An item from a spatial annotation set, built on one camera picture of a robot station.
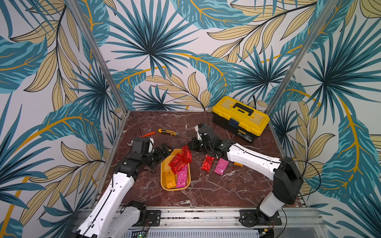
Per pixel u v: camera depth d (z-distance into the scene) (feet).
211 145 2.03
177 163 2.87
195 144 2.35
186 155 2.57
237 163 1.86
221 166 2.89
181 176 2.75
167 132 3.49
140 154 1.83
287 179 1.43
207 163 2.95
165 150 2.21
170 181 2.68
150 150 2.02
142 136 3.46
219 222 2.40
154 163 2.10
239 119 3.06
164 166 2.93
